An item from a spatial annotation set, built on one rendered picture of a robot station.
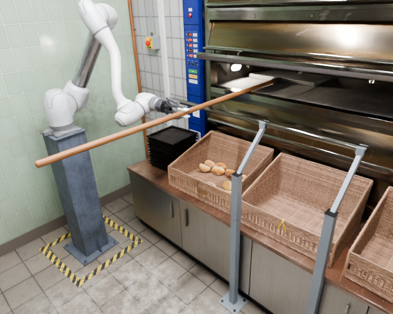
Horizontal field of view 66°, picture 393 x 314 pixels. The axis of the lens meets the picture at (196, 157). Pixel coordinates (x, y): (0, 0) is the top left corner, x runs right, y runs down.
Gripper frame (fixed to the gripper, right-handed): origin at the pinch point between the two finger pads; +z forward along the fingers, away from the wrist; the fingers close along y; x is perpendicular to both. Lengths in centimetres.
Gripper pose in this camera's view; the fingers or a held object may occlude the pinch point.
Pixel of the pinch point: (183, 112)
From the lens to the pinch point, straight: 169.9
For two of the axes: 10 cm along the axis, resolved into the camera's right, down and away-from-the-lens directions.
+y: 0.3, 8.9, 4.5
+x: -7.0, 3.4, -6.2
